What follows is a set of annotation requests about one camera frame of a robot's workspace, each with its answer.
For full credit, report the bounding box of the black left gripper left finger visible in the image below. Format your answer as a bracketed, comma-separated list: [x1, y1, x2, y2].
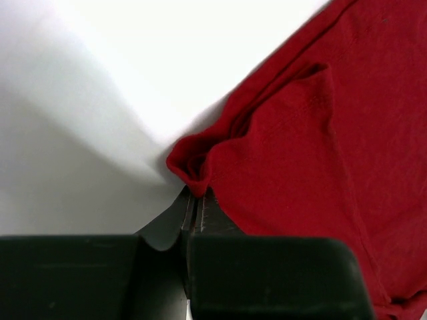
[1, 188, 192, 319]

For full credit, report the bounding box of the red t shirt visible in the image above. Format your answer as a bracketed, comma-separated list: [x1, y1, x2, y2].
[166, 1, 426, 319]

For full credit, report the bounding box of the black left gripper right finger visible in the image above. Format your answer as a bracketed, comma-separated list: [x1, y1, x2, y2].
[187, 191, 376, 319]

